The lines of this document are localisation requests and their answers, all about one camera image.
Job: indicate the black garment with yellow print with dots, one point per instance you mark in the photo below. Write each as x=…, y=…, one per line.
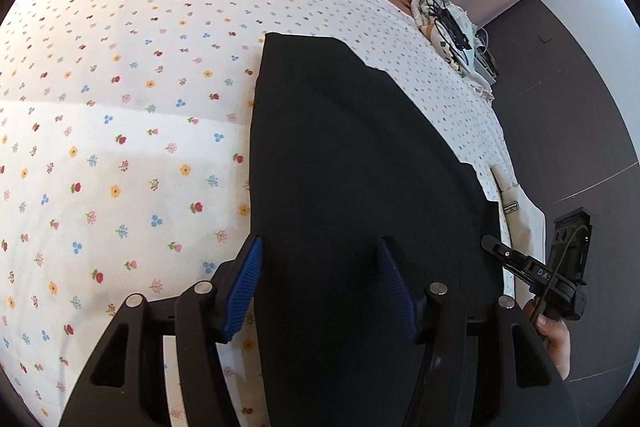
x=350, y=157

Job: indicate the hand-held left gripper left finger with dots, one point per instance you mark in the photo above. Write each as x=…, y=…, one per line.
x=245, y=287

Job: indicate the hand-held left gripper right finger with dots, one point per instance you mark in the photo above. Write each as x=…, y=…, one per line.
x=397, y=287

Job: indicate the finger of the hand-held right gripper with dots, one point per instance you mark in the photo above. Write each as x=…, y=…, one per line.
x=505, y=256

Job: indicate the person's right hand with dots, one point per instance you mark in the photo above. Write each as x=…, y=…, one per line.
x=556, y=339

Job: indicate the white floral blanket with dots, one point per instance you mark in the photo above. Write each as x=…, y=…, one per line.
x=125, y=257

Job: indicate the cream pillow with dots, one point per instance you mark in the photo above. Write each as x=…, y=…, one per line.
x=522, y=217

